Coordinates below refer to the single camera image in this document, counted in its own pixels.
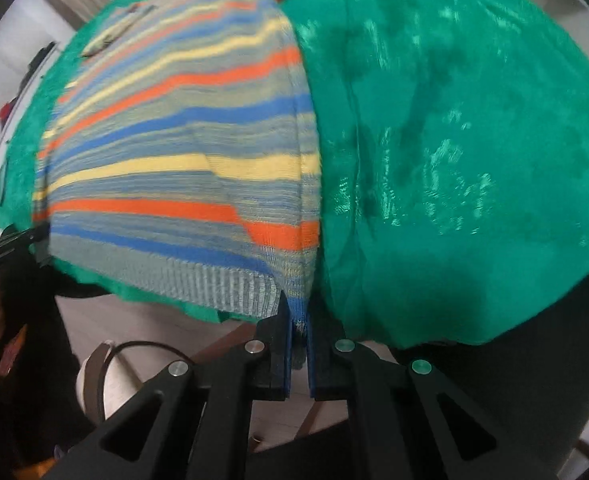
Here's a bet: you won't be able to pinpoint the striped knit sweater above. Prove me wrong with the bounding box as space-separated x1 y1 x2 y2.
32 0 320 322

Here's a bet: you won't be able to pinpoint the black clothes on cabinet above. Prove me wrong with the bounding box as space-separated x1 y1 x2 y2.
18 41 57 93

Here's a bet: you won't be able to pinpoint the white drawer cabinet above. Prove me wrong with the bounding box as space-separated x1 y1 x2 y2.
0 41 62 170

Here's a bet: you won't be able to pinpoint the red cloth on cabinet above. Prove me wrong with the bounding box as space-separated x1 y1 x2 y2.
0 99 16 128

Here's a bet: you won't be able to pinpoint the green floral bedspread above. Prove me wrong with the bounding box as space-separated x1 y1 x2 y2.
0 0 589 347

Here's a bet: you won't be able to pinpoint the black cable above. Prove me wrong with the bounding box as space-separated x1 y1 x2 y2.
96 340 196 424

